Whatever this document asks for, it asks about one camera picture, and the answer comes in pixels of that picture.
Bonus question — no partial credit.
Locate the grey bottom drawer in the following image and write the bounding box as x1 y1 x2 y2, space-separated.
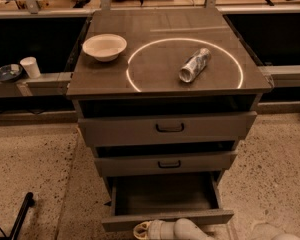
102 172 234 232

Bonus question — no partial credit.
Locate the grey drawer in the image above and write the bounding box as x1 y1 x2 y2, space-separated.
102 172 234 232
95 142 237 177
78 112 257 147

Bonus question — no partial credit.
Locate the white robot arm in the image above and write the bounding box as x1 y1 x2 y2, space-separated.
133 218 300 240

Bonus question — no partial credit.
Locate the grey middle drawer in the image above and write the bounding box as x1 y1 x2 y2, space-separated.
95 142 237 177

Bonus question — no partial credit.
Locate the grey top drawer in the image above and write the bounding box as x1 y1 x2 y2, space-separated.
78 112 257 147

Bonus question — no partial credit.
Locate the grey drawer cabinet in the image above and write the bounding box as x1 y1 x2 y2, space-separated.
66 6 274 198

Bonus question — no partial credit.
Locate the black bar on floor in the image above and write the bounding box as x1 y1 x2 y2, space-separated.
8 192 35 240

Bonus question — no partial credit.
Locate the silver patterned can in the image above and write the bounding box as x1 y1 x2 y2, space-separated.
179 48 211 83

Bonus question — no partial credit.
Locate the white bowl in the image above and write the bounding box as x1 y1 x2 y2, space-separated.
82 34 127 62

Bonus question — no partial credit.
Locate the white paper cup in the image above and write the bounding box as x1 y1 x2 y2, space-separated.
20 57 40 78

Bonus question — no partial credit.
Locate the grey side shelf rail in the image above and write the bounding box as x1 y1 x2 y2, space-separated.
0 72 72 98

